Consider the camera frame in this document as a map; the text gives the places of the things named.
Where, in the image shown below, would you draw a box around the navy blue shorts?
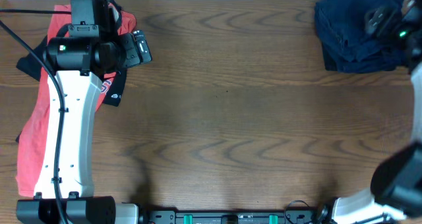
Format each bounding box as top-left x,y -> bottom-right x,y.
315,0 -> 404,61

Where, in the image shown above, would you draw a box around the red t-shirt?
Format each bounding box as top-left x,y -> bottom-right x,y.
16,11 -> 136,197

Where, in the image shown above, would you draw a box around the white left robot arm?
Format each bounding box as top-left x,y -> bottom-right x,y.
16,26 -> 152,223

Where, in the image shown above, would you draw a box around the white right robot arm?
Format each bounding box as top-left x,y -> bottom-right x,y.
313,0 -> 421,223

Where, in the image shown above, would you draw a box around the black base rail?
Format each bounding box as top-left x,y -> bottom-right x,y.
138,208 -> 328,224

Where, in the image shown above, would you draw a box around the black garment under shirt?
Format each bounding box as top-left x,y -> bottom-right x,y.
15,32 -> 129,144

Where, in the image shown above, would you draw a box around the folded navy garment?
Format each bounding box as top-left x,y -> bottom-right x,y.
322,43 -> 407,74

